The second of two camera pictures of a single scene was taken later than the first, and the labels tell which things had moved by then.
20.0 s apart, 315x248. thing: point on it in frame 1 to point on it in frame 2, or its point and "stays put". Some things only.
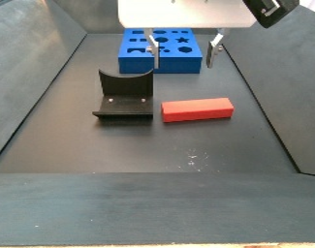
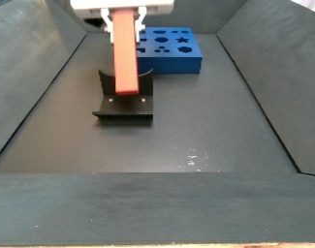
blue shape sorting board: (179, 51) stays put
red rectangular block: (198, 108) to (127, 81)
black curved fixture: (128, 96) stays put
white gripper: (185, 14) to (98, 9)
